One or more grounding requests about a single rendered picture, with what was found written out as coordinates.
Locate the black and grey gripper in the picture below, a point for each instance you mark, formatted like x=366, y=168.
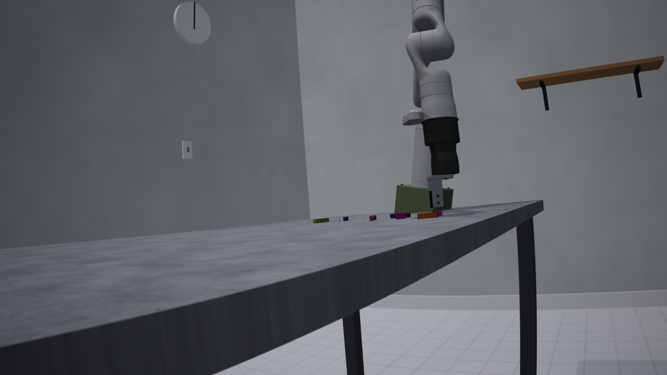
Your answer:
x=441, y=133

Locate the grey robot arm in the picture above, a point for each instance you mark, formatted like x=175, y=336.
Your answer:
x=424, y=47

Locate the orange rod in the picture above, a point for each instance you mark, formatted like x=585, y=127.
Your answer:
x=427, y=215

